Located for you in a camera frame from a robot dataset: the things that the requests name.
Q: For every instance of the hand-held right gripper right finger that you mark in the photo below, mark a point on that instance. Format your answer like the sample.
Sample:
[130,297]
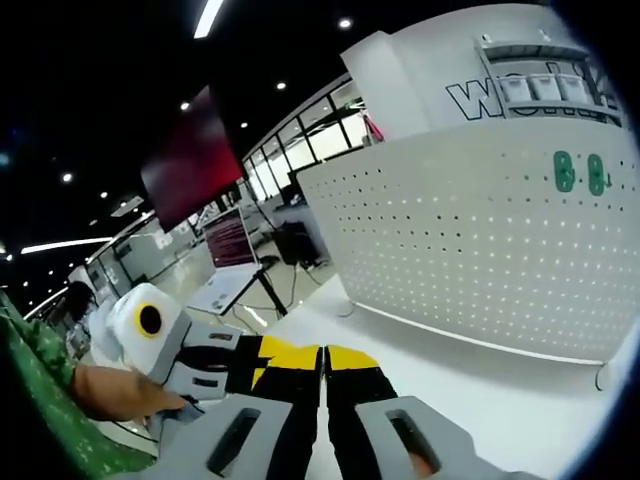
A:
[355,400]

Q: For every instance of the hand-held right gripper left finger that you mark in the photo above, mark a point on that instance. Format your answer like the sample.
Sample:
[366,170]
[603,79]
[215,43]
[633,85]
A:
[285,415]

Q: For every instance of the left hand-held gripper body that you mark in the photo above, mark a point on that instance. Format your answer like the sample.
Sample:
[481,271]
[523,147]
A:
[150,330]

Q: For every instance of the white pegboard mounting plate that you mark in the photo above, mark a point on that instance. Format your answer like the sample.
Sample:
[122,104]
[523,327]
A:
[450,250]

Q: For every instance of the green hook assembly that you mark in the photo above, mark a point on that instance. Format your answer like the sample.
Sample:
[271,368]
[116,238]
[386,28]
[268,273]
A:
[596,174]
[563,170]

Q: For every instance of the person's left hand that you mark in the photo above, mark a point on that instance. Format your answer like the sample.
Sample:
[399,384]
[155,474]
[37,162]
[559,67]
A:
[150,400]

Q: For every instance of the black tripod stand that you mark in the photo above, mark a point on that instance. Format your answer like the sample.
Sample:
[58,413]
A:
[272,295]

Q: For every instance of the large red display screen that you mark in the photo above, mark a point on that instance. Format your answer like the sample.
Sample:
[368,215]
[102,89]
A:
[190,160]

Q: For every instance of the pink hanging cloth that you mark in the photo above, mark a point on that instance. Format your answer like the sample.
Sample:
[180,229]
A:
[374,129]

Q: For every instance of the long ceiling light strip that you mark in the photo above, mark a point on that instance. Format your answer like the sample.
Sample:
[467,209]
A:
[206,20]

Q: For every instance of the white storage bin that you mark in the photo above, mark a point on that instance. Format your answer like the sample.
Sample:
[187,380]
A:
[546,89]
[574,87]
[517,90]

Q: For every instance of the grey metal shelf rack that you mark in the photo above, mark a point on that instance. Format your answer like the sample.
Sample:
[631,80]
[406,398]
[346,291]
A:
[530,50]

